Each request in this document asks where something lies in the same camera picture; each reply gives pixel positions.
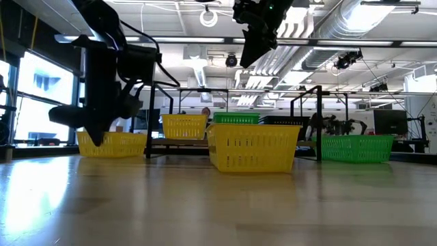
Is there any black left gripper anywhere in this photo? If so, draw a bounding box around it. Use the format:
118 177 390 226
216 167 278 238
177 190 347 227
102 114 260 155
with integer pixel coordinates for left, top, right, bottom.
47 33 143 148

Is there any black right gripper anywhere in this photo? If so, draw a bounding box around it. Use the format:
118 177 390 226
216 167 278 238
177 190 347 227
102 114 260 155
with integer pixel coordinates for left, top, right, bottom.
232 0 295 69

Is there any yellow plastic slotted basket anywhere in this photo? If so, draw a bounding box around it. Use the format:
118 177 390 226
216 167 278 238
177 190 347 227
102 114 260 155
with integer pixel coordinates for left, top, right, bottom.
206 123 302 174
160 113 208 141
76 131 148 159

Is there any green plastic slotted basket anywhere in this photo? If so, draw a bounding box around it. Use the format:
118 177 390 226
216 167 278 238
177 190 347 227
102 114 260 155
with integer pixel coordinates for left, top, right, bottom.
311 134 395 164
212 111 261 125

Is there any black plastic slotted basket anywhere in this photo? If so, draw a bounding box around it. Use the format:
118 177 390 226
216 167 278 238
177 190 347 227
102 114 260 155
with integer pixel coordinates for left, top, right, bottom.
258 115 311 141

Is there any white ceiling conduit bundle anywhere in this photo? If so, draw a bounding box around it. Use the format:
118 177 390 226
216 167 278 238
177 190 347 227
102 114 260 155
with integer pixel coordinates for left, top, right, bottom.
235 6 317 107

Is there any black computer monitor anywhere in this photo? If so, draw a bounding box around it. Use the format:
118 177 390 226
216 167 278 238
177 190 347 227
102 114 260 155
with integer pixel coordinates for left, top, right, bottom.
132 108 162 131
373 109 409 136

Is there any black framed window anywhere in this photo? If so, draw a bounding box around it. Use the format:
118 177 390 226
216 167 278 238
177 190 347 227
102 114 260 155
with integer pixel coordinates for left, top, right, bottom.
0 51 81 148

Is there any dark floor stand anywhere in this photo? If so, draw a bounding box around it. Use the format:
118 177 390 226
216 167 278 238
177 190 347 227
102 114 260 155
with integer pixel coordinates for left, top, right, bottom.
0 73 17 163

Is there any black ceiling-hung device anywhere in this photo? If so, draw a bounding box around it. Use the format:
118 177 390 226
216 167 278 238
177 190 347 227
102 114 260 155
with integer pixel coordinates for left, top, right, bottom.
333 50 364 71

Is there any long overhead light bar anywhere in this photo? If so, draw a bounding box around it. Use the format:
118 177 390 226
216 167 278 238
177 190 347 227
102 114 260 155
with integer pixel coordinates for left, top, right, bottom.
54 33 437 49

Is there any black ceiling track fixture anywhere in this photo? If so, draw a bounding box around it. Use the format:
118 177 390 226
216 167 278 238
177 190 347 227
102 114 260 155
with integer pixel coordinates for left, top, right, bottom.
360 0 422 15

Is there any white coiled cable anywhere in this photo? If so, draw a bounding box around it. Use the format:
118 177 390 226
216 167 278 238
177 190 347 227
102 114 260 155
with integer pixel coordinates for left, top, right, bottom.
199 8 219 29

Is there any black frame wooden shelf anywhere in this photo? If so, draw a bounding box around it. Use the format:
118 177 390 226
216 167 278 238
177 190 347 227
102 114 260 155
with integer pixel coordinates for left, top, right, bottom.
145 83 350 163

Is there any silver ventilation duct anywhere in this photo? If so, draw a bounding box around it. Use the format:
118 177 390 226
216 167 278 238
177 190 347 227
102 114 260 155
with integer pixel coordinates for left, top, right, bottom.
300 0 397 72

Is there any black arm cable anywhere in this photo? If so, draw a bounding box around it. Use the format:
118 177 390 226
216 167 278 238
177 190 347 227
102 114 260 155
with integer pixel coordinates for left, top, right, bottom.
117 19 181 89

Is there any yellow hanging cord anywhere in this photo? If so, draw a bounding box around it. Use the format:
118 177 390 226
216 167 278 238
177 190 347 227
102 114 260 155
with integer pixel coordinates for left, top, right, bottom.
30 16 38 51
0 5 7 53

